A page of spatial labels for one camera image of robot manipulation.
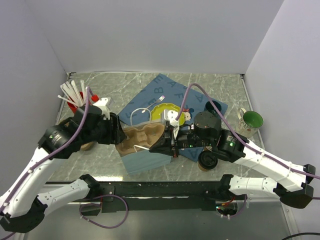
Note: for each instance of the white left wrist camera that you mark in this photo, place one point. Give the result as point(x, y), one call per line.
point(103, 104)

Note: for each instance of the blue letter print cloth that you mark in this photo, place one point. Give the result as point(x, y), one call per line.
point(173, 93)

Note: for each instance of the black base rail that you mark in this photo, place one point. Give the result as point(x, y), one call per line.
point(161, 195)

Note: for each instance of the black cup lid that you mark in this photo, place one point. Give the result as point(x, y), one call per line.
point(207, 158)

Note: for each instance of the red straw holder cup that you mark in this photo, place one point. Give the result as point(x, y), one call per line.
point(73, 107)

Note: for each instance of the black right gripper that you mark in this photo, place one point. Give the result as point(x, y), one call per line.
point(164, 144)

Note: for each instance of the silver fork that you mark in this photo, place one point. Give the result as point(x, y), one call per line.
point(160, 99)

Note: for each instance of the dark green mug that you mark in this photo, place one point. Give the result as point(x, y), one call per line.
point(209, 108)

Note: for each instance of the floral cream mug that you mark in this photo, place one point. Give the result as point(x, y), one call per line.
point(249, 122)

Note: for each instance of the blue white paper bag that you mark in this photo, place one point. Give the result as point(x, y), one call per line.
point(144, 160)

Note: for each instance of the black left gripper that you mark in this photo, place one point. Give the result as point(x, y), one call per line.
point(112, 134)

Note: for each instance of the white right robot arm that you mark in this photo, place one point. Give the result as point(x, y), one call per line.
point(288, 182)

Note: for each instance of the brown paper cup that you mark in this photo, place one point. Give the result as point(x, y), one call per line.
point(206, 168)

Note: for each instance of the brown pulp cup carrier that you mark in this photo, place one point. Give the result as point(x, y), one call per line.
point(144, 136)
point(87, 146)

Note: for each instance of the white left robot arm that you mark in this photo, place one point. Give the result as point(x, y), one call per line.
point(23, 206)

